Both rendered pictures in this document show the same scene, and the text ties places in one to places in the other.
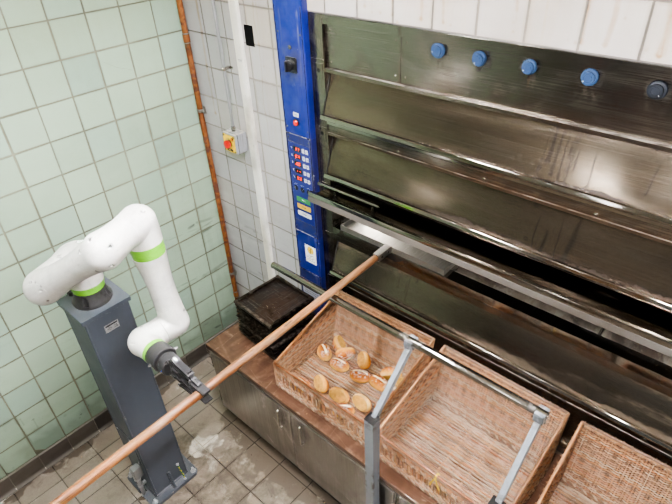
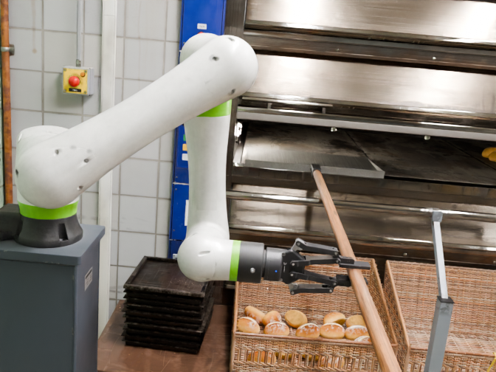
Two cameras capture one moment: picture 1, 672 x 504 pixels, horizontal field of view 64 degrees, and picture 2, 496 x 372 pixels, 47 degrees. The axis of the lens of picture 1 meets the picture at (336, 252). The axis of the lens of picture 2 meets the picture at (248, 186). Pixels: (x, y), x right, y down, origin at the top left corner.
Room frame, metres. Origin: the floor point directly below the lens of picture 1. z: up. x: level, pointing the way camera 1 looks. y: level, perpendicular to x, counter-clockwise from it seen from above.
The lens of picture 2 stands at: (0.46, 1.48, 1.67)
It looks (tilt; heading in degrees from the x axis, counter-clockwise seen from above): 15 degrees down; 316
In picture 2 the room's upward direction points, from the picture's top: 5 degrees clockwise
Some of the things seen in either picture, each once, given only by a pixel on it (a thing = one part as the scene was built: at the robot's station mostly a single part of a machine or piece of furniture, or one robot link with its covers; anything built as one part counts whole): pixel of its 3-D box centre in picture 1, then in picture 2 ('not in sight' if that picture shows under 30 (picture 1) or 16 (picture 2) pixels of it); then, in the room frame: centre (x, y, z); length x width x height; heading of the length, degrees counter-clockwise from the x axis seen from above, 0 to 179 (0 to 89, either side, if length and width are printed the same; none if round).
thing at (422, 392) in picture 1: (468, 434); (467, 324); (1.28, -0.47, 0.72); 0.56 x 0.49 x 0.28; 46
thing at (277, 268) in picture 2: (173, 367); (284, 265); (1.28, 0.57, 1.18); 0.09 x 0.07 x 0.08; 46
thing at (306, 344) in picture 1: (353, 362); (308, 310); (1.69, -0.05, 0.72); 0.56 x 0.49 x 0.28; 48
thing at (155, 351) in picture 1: (162, 356); (252, 261); (1.33, 0.62, 1.18); 0.12 x 0.06 x 0.09; 136
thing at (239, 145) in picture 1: (234, 141); (77, 80); (2.49, 0.47, 1.46); 0.10 x 0.07 x 0.10; 46
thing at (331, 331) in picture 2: (379, 381); (332, 329); (1.65, -0.16, 0.62); 0.10 x 0.07 x 0.06; 46
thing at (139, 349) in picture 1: (148, 342); (208, 256); (1.40, 0.69, 1.18); 0.14 x 0.13 x 0.11; 46
